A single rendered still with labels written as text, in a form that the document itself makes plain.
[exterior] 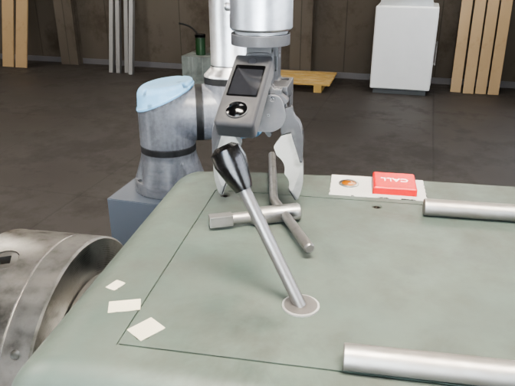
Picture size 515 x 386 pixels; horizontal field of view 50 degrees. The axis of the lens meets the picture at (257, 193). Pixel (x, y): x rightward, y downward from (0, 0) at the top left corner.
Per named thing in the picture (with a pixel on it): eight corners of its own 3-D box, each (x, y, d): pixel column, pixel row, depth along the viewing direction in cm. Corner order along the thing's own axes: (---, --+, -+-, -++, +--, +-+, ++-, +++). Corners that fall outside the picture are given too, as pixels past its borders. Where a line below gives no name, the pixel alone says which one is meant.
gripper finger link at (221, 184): (230, 181, 78) (255, 124, 74) (220, 197, 73) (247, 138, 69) (210, 171, 78) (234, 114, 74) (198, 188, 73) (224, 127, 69)
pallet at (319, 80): (339, 80, 747) (339, 72, 742) (328, 94, 673) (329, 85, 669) (253, 75, 778) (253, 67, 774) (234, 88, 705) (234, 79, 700)
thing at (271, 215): (211, 233, 66) (302, 222, 69) (210, 216, 65) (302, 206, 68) (208, 225, 68) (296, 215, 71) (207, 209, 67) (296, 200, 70)
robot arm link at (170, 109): (141, 135, 121) (136, 73, 116) (202, 132, 123) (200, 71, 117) (137, 153, 110) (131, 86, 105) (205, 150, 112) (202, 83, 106)
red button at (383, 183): (412, 186, 82) (414, 173, 81) (416, 202, 76) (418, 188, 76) (372, 183, 83) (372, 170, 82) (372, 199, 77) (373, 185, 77)
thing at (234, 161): (256, 184, 54) (256, 138, 52) (250, 198, 51) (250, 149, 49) (216, 182, 54) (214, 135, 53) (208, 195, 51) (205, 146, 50)
